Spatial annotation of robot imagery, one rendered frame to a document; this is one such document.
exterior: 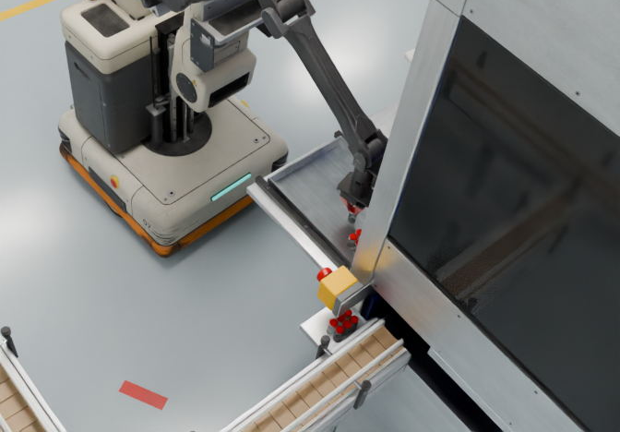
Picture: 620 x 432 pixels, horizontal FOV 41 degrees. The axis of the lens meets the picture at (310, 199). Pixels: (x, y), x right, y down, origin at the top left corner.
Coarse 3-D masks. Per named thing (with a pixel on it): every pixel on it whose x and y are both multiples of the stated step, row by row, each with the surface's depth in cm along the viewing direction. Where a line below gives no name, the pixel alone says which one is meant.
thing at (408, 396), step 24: (384, 312) 200; (408, 336) 196; (432, 360) 193; (408, 384) 197; (432, 384) 189; (456, 384) 190; (360, 408) 225; (384, 408) 214; (408, 408) 203; (432, 408) 193; (456, 408) 186; (480, 408) 187
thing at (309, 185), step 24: (336, 144) 229; (288, 168) 219; (312, 168) 224; (336, 168) 225; (288, 192) 218; (312, 192) 219; (336, 192) 220; (312, 216) 214; (336, 216) 215; (360, 216) 216; (336, 240) 210
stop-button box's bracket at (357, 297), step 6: (366, 288) 187; (354, 294) 184; (360, 294) 187; (366, 294) 190; (348, 300) 184; (354, 300) 187; (360, 300) 190; (342, 306) 184; (348, 306) 187; (342, 312) 187
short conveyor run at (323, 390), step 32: (384, 320) 188; (320, 352) 183; (352, 352) 186; (384, 352) 183; (288, 384) 179; (320, 384) 181; (352, 384) 181; (384, 384) 190; (256, 416) 170; (288, 416) 175; (320, 416) 176
